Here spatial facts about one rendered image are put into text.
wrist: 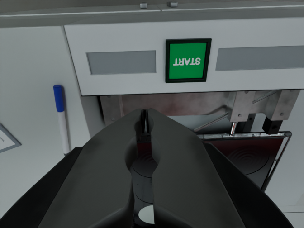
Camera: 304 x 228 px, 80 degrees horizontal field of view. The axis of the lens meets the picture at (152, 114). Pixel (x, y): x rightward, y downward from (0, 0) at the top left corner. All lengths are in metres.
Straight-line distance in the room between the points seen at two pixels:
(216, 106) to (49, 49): 0.30
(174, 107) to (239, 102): 0.12
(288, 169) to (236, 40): 0.53
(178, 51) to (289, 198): 0.71
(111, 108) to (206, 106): 0.19
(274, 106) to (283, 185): 0.41
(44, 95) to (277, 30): 0.32
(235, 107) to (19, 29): 0.35
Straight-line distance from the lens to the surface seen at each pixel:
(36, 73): 0.29
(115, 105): 0.34
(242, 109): 0.38
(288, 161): 0.69
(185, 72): 0.25
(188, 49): 0.25
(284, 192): 0.81
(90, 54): 0.26
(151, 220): 0.64
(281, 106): 0.42
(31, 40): 0.28
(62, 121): 0.30
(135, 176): 0.48
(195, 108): 0.38
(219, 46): 0.26
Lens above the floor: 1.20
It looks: 58 degrees down
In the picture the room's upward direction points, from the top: 179 degrees clockwise
